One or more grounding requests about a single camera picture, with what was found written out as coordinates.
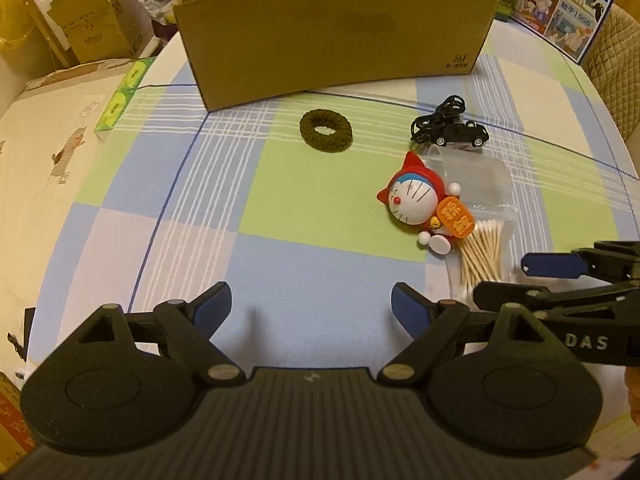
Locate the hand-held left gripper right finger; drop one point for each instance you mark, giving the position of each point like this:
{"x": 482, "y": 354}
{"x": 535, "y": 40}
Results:
{"x": 407, "y": 310}

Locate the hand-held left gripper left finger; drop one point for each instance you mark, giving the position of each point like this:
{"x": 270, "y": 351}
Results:
{"x": 215, "y": 306}

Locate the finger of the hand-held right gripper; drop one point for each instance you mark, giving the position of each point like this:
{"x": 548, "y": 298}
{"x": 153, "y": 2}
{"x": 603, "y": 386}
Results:
{"x": 510, "y": 297}
{"x": 550, "y": 265}

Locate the clear bag of cotton swabs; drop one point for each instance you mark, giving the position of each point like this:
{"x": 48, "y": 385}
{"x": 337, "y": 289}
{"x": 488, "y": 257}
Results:
{"x": 482, "y": 247}

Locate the red blue cat figurine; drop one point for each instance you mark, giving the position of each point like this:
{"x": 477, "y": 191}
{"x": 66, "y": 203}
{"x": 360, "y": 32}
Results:
{"x": 415, "y": 195}

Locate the black toy car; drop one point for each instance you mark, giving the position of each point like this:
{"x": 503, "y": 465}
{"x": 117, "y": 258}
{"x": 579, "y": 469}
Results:
{"x": 462, "y": 135}

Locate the brown cardboard box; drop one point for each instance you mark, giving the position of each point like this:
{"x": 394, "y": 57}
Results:
{"x": 325, "y": 45}

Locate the plaid tablecloth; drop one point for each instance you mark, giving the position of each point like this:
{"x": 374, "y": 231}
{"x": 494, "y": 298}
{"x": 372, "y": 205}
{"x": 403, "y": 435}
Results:
{"x": 300, "y": 240}

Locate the quilted beige chair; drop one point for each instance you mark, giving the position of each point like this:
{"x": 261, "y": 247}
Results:
{"x": 620, "y": 75}

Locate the green tissue pack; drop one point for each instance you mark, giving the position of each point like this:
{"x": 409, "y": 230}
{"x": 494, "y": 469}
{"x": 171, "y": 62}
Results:
{"x": 120, "y": 100}

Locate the cream cartoon-print mat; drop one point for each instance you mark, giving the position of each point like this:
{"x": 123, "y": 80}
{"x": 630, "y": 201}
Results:
{"x": 40, "y": 160}

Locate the orange printed carton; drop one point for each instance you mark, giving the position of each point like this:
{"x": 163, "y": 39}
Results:
{"x": 15, "y": 420}

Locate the blue milk carton box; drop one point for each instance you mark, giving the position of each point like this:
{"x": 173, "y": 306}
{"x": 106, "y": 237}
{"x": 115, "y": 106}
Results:
{"x": 565, "y": 15}

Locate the small cardboard box with hang tab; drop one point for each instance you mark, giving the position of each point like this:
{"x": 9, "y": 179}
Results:
{"x": 85, "y": 30}

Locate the yellow plastic bag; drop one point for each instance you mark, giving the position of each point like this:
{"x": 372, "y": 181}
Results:
{"x": 20, "y": 20}

